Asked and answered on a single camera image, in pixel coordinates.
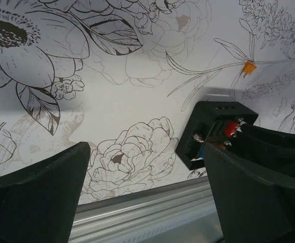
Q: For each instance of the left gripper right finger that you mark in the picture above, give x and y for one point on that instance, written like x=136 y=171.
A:
x=253 y=203

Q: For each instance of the orange blade fuse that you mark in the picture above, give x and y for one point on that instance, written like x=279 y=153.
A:
x=248 y=69

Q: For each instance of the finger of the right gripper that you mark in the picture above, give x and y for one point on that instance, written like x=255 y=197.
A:
x=271 y=149

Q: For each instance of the aluminium rail frame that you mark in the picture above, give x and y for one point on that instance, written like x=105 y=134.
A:
x=180 y=212

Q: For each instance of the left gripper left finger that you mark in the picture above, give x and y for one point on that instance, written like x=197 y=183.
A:
x=38 y=203

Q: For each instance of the black fuse box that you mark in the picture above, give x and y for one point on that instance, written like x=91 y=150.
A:
x=212 y=122

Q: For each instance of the floral patterned mat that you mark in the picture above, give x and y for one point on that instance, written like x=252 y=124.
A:
x=124 y=76

